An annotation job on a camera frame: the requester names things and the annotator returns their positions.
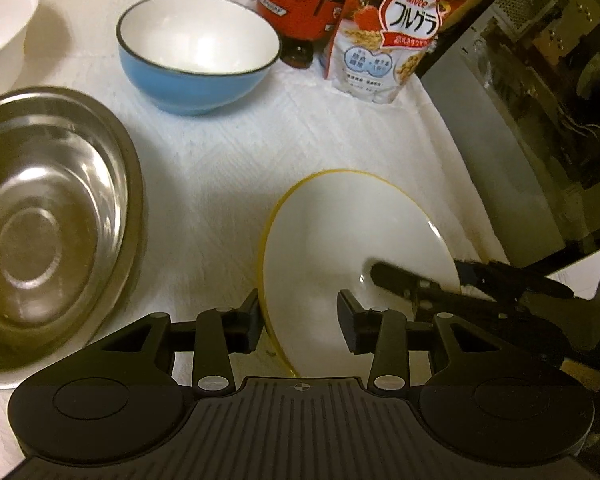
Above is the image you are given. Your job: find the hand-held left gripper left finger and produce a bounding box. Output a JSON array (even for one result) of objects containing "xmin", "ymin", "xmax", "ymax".
[{"xmin": 87, "ymin": 288, "xmax": 264, "ymax": 395}]

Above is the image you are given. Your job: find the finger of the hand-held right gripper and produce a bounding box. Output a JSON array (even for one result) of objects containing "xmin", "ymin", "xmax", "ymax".
[
  {"xmin": 369, "ymin": 260, "xmax": 503, "ymax": 319},
  {"xmin": 454, "ymin": 259, "xmax": 577, "ymax": 302}
]

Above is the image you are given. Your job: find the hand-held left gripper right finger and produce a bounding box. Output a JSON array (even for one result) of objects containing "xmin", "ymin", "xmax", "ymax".
[{"xmin": 336, "ymin": 289, "xmax": 519, "ymax": 394}]

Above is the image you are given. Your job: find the white plate with yellow rim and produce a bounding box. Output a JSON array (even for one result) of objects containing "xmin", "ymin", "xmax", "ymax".
[{"xmin": 257, "ymin": 168, "xmax": 463, "ymax": 378}]

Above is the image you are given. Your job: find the stainless steel bowl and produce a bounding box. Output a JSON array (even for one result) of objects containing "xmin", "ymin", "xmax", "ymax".
[{"xmin": 0, "ymin": 86, "xmax": 146, "ymax": 391}]

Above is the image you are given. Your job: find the blue bowl with white inside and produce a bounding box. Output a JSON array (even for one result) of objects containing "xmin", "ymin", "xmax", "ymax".
[{"xmin": 117, "ymin": 0, "xmax": 282, "ymax": 116}]

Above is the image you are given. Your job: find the black glass-sided computer case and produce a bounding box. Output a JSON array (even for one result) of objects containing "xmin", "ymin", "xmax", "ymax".
[{"xmin": 414, "ymin": 0, "xmax": 600, "ymax": 391}]

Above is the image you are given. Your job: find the white tablecloth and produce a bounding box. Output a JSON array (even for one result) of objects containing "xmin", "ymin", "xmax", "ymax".
[{"xmin": 0, "ymin": 0, "xmax": 513, "ymax": 466}]

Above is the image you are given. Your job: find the cereal bag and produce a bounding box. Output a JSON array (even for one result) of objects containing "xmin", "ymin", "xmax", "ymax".
[{"xmin": 322, "ymin": 0, "xmax": 489, "ymax": 106}]

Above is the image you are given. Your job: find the brown glass bottle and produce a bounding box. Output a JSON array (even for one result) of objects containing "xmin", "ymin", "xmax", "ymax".
[{"xmin": 279, "ymin": 34, "xmax": 322, "ymax": 70}]

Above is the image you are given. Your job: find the red drink package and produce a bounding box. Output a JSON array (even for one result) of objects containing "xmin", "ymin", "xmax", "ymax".
[{"xmin": 256, "ymin": 0, "xmax": 363, "ymax": 45}]

